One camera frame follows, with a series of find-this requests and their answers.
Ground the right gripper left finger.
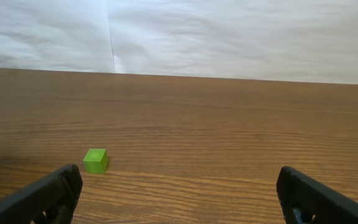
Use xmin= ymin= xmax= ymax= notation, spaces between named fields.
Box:
xmin=0 ymin=163 xmax=83 ymax=224

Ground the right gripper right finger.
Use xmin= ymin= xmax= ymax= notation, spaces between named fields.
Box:
xmin=275 ymin=166 xmax=358 ymax=224

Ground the green cube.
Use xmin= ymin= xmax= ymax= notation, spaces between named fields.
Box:
xmin=83 ymin=148 xmax=109 ymax=175

